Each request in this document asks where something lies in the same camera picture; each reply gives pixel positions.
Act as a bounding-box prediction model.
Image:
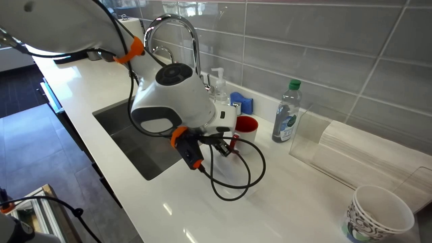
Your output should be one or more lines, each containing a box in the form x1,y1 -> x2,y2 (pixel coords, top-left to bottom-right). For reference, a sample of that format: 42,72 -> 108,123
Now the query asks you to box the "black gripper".
198,132 -> 239,155

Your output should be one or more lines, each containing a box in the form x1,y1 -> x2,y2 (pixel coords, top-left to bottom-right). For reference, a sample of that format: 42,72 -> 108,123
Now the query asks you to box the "white serviette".
202,146 -> 248,185

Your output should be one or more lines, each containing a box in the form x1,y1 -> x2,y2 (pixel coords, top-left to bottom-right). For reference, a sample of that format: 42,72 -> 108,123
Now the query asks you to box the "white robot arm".
0,0 -> 235,158

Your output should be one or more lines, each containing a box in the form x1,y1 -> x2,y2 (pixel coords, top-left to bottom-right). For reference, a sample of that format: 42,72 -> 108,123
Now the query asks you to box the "white red mug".
229,116 -> 258,154

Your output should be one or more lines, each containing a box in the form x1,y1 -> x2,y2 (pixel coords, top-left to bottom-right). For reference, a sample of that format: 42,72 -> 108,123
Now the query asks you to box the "blue sponge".
229,92 -> 254,115

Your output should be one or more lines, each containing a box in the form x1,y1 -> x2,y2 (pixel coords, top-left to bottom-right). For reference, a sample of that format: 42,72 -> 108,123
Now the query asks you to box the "clear soap dispenser bottle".
212,68 -> 229,105

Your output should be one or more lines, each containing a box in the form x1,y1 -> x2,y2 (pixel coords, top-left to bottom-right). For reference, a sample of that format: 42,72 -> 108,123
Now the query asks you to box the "chrome gooseneck faucet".
142,12 -> 213,93

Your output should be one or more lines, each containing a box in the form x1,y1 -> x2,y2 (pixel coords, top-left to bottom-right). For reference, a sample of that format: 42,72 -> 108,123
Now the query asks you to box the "stainless steel sink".
93,100 -> 181,181

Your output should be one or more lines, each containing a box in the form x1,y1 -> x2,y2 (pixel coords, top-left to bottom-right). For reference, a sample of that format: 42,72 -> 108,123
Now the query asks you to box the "green capped plastic bottle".
271,80 -> 301,143

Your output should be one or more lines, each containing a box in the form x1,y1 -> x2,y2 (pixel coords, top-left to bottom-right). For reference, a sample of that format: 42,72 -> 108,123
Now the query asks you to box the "patterned paper cup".
341,185 -> 414,243

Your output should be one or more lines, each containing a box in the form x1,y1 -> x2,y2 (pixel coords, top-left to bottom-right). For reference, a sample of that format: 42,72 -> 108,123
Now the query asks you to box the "black orange wrist camera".
170,127 -> 204,170

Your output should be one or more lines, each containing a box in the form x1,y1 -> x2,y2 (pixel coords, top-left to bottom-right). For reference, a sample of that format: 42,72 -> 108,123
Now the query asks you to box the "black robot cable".
0,0 -> 267,203

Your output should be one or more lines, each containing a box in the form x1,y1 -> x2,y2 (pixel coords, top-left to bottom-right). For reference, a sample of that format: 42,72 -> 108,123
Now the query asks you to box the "black cable lower left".
0,188 -> 103,243

